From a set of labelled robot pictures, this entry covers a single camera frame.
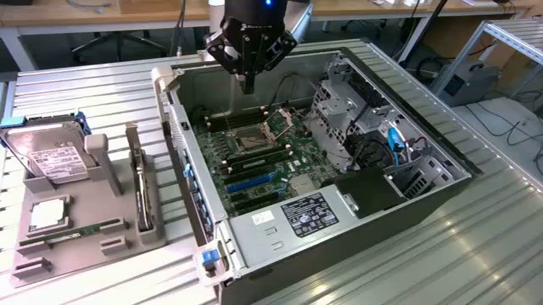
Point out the wooden desk white frame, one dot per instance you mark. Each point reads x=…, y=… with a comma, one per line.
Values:
x=127, y=17
x=360, y=9

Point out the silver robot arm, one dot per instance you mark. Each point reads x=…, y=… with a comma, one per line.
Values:
x=301, y=22

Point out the green RAM stick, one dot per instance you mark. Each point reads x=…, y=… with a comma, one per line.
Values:
x=80, y=234
x=253, y=163

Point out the black office chair base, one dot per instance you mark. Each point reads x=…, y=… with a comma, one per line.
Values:
x=120, y=38

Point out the green motherboard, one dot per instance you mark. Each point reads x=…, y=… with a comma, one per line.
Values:
x=292, y=159

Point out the silver chipset heatsink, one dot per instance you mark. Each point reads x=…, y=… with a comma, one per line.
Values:
x=301, y=185

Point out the hard drive with blue caddy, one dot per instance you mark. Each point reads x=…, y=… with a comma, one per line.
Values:
x=83, y=124

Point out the thin socket locking lever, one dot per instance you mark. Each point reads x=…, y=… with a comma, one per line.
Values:
x=227, y=122

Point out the aluminium profile frame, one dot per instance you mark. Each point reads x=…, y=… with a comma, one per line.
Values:
x=508, y=31

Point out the metal socket cover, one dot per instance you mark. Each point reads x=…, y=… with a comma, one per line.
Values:
x=283, y=112

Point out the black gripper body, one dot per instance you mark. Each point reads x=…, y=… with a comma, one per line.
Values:
x=253, y=16

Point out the black stand leg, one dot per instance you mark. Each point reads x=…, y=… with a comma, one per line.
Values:
x=423, y=30

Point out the black plastic shroud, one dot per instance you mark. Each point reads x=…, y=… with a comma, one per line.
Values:
x=368, y=193

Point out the open black PC case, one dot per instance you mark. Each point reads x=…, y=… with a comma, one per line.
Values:
x=424, y=203

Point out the grey power supply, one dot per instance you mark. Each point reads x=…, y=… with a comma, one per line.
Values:
x=263, y=241

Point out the grey parts rack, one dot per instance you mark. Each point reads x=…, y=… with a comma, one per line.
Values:
x=84, y=222

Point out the silver hard disk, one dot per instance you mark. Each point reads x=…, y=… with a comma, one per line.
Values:
x=47, y=149

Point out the silver CPU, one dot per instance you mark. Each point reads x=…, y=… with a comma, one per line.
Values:
x=47, y=216

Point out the grey equipment box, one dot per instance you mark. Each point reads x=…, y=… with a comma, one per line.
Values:
x=471, y=82

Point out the blue case latch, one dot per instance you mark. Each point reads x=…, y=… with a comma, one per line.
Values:
x=209, y=257

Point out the metal drive cage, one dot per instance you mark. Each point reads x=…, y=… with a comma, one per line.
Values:
x=335, y=111

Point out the blue expansion slot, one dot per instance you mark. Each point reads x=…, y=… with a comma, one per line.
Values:
x=248, y=185

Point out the black graphics card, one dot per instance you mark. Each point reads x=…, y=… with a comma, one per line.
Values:
x=144, y=203

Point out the perforated metal disk bay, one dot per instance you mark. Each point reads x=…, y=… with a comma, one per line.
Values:
x=424, y=178

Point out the CPU socket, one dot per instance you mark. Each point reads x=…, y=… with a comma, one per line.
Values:
x=249, y=139

